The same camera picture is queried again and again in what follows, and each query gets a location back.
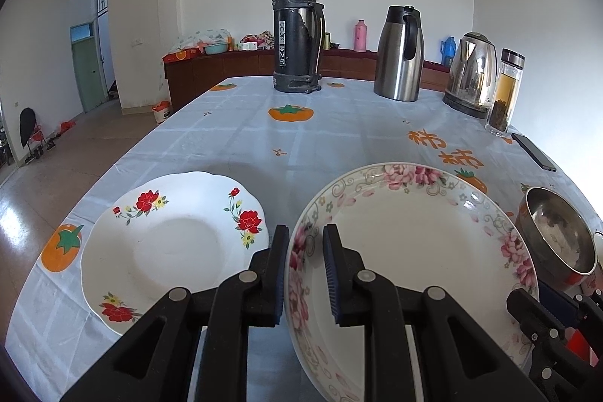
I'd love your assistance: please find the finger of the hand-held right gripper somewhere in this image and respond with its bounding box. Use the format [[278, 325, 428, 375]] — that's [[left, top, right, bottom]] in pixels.
[[538, 280, 603, 330], [506, 287, 573, 365]]

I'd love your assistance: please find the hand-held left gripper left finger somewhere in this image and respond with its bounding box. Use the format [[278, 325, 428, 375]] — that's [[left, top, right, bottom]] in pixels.
[[60, 224, 290, 402]]

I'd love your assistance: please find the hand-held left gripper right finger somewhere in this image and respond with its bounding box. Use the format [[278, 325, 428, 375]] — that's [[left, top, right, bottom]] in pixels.
[[323, 223, 549, 402]]

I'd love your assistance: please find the red steel bowl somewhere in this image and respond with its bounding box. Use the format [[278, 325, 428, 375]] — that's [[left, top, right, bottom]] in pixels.
[[514, 186, 598, 287]]

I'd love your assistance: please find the pink floral ceramic plate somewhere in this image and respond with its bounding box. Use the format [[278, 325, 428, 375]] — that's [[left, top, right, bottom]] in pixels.
[[284, 163, 540, 402]]

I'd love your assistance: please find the white plate with red flowers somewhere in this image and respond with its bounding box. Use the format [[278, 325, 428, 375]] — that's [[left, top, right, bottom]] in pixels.
[[80, 171, 270, 336]]

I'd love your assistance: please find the persimmon print tablecloth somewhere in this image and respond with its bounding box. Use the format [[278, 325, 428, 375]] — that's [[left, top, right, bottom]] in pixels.
[[5, 76, 603, 402]]

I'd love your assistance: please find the black smartphone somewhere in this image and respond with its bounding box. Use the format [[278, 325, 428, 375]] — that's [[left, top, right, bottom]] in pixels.
[[511, 133, 557, 172]]

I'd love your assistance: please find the glass tea bottle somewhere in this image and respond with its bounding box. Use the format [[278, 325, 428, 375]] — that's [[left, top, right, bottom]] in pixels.
[[485, 48, 525, 137]]

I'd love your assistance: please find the brown wooden sideboard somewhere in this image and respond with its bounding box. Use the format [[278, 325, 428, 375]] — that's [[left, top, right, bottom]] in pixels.
[[163, 48, 453, 113]]

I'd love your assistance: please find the steel vacuum carafe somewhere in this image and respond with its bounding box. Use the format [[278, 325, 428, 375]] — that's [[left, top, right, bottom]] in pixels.
[[373, 5, 425, 102]]

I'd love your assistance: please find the steel electric kettle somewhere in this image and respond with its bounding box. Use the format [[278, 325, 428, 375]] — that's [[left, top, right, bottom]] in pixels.
[[443, 32, 498, 119]]

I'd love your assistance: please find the pink thermos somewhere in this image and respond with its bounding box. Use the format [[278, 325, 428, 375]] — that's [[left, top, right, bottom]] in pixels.
[[354, 20, 369, 53]]

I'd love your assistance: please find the pile of colourful packets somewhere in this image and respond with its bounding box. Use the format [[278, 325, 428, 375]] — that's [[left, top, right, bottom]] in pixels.
[[240, 32, 275, 50]]

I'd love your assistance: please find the black thermos flask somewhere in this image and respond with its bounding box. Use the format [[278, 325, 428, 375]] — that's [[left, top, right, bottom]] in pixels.
[[272, 0, 326, 94]]

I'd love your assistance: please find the orange cardboard box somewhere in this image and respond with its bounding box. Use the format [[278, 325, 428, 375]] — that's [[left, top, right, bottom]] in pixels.
[[163, 49, 200, 64]]

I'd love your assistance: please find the white plastic bag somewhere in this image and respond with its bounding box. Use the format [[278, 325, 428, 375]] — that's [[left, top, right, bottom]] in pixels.
[[170, 28, 233, 53]]

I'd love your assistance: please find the green door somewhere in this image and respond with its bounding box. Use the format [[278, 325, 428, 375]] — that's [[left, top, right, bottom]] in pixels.
[[70, 24, 105, 113]]

